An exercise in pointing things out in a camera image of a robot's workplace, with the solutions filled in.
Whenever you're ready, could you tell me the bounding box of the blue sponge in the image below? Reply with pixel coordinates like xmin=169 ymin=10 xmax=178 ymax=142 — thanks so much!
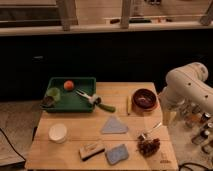
xmin=105 ymin=144 xmax=129 ymax=165

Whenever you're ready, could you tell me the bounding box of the dark small round container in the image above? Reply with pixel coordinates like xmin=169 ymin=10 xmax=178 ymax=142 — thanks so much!
xmin=42 ymin=96 xmax=55 ymax=107

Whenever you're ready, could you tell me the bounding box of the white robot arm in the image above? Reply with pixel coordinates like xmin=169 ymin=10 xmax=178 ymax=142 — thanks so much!
xmin=159 ymin=62 xmax=213 ymax=126

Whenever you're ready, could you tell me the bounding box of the spice bottles rack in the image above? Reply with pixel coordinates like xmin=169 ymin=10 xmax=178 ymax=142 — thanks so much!
xmin=181 ymin=103 xmax=213 ymax=152

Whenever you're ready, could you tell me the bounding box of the black cable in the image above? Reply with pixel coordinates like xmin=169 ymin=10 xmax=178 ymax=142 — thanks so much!
xmin=0 ymin=127 xmax=27 ymax=162
xmin=178 ymin=162 xmax=213 ymax=171

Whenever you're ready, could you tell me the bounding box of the bunch of dark grapes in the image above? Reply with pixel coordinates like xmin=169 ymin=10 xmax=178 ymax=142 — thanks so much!
xmin=137 ymin=138 xmax=160 ymax=157

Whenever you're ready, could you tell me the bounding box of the wooden block brush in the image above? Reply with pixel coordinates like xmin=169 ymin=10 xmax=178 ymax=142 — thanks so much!
xmin=79 ymin=141 xmax=105 ymax=161

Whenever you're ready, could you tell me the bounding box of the light blue triangular towel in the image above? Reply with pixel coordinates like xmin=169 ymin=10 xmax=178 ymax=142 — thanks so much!
xmin=101 ymin=116 xmax=128 ymax=134

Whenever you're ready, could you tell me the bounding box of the green plastic cup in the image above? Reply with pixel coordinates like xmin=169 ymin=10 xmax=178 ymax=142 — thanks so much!
xmin=46 ymin=87 xmax=60 ymax=101

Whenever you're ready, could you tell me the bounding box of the brown wooden bowl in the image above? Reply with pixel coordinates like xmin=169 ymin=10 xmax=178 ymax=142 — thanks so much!
xmin=132 ymin=88 xmax=157 ymax=111

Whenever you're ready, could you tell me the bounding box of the black cable left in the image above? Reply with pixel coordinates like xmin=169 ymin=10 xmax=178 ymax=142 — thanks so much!
xmin=0 ymin=127 xmax=27 ymax=162

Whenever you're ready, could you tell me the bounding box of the black cable right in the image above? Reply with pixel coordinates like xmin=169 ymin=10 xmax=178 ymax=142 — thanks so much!
xmin=178 ymin=162 xmax=213 ymax=171

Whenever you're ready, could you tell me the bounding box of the orange ball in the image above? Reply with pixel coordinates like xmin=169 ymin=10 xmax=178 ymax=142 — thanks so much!
xmin=64 ymin=80 xmax=74 ymax=91

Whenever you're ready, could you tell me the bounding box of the yellow pencil stick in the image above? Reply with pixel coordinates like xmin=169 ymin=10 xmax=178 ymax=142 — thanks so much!
xmin=126 ymin=96 xmax=131 ymax=115

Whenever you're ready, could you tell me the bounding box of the silver metal spoon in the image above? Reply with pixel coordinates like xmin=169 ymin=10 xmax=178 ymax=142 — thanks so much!
xmin=138 ymin=122 xmax=162 ymax=140

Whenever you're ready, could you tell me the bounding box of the green plastic tray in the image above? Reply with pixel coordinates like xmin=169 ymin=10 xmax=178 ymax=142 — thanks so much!
xmin=44 ymin=77 xmax=96 ymax=113

